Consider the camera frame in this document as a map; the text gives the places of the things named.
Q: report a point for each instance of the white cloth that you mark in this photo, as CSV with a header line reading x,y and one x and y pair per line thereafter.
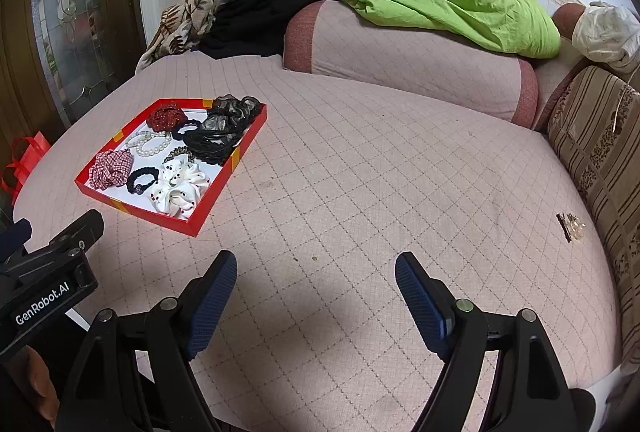
x,y
607,31

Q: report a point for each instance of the small hair clips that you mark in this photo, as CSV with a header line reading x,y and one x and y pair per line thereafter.
x,y
570,227

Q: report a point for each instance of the white dotted scrunchie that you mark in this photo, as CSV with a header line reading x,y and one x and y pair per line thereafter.
x,y
180,188

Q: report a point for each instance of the black cloth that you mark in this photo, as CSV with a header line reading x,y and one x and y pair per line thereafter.
x,y
255,26

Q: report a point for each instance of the red plaid scrunchie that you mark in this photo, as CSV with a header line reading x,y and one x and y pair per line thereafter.
x,y
110,167

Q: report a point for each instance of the black mesh scrunchie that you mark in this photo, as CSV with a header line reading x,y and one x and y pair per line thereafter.
x,y
232,109

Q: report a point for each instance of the person's left hand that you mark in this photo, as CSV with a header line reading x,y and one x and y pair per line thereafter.
x,y
42,382

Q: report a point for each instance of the wooden stained glass door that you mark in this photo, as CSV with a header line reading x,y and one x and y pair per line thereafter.
x,y
75,11

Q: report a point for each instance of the brown striped cushion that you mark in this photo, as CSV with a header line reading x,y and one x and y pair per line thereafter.
x,y
600,136

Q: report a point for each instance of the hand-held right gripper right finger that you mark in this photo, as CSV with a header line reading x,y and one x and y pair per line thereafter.
x,y
420,302

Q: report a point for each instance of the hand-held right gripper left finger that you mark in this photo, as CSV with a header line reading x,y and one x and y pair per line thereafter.
x,y
210,307

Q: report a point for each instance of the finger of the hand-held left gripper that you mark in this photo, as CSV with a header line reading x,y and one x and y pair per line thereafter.
x,y
15,237
82,229

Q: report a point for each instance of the pink bolster pillow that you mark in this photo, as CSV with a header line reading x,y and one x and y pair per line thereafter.
x,y
400,56
567,19

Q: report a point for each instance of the brown floral blanket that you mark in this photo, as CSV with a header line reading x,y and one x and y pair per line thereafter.
x,y
192,6

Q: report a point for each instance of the green blanket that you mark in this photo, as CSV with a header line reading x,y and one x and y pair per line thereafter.
x,y
450,6

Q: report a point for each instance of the red cardboard tray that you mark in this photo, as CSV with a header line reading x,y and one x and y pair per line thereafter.
x,y
220,193

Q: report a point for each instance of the pink quilted bed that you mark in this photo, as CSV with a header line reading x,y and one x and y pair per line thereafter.
x,y
375,192

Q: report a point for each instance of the red bag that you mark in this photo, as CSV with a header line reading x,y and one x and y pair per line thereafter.
x,y
27,156

